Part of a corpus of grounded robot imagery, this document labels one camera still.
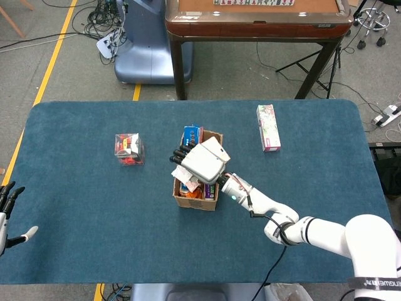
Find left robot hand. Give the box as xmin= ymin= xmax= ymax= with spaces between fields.
xmin=0 ymin=181 xmax=39 ymax=256

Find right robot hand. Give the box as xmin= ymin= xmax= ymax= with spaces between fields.
xmin=169 ymin=136 xmax=232 ymax=186

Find white plastic packet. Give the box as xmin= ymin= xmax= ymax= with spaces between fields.
xmin=171 ymin=165 xmax=201 ymax=193

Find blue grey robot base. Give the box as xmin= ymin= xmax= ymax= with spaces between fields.
xmin=114 ymin=0 xmax=194 ymax=85

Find blue snack packet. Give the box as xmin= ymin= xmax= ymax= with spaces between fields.
xmin=182 ymin=125 xmax=204 ymax=149

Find brown cardboard box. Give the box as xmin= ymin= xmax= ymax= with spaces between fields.
xmin=172 ymin=130 xmax=224 ymax=211

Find clear box red black items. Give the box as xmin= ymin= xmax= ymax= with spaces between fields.
xmin=114 ymin=133 xmax=145 ymax=166

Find white pink carton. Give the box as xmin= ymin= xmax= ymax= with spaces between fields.
xmin=256 ymin=104 xmax=281 ymax=152

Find blue felt table cloth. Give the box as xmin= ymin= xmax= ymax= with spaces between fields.
xmin=0 ymin=99 xmax=394 ymax=285

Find grey robot torso base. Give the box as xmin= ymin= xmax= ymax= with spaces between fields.
xmin=130 ymin=283 xmax=273 ymax=301

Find black tripod stand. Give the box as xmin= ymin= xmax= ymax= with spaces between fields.
xmin=275 ymin=46 xmax=342 ymax=100

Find brown mahjong table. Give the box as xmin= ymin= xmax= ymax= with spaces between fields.
xmin=165 ymin=0 xmax=354 ymax=100

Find white power strip with plugs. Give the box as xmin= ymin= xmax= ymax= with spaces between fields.
xmin=96 ymin=31 xmax=123 ymax=59

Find row of upright mahjong tiles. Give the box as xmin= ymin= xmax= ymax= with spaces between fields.
xmin=214 ymin=0 xmax=295 ymax=6

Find white chair wooden legs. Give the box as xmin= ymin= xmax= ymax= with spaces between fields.
xmin=0 ymin=0 xmax=35 ymax=39

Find black crate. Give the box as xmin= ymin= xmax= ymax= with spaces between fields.
xmin=368 ymin=141 xmax=401 ymax=201

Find white grey power strip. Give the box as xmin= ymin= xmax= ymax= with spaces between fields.
xmin=372 ymin=105 xmax=401 ymax=127

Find black stool chrome base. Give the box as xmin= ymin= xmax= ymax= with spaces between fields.
xmin=353 ymin=0 xmax=392 ymax=50

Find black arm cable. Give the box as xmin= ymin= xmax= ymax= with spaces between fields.
xmin=246 ymin=193 xmax=297 ymax=301

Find floor cable bundle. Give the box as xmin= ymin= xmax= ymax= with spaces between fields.
xmin=71 ymin=0 xmax=126 ymax=65

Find black strap white lettering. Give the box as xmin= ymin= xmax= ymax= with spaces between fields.
xmin=346 ymin=277 xmax=401 ymax=291

